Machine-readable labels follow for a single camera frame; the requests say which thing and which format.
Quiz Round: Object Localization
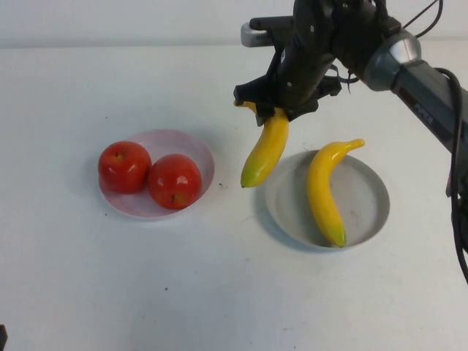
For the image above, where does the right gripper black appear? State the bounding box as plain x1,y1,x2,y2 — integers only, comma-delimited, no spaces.
233,43,343,127

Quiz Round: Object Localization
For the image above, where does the small yellow plastic banana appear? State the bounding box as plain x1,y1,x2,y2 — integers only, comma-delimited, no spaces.
233,100,290,189

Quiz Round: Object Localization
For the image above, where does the large yellow plastic banana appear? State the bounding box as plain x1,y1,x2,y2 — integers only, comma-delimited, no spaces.
306,138,366,249

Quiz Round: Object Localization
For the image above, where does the red plastic apple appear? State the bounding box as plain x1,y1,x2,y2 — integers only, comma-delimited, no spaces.
97,141,153,195
146,154,203,211

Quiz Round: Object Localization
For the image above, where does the pink round plate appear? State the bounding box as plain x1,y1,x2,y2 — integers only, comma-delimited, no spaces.
98,129,216,222

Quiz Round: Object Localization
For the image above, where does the grey round plate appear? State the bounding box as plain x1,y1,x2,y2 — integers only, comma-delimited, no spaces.
263,149,390,252

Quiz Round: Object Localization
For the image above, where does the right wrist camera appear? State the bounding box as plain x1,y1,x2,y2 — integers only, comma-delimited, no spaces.
240,17,298,48

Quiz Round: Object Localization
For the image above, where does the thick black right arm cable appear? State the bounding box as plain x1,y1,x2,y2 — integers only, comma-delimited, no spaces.
434,67,468,286

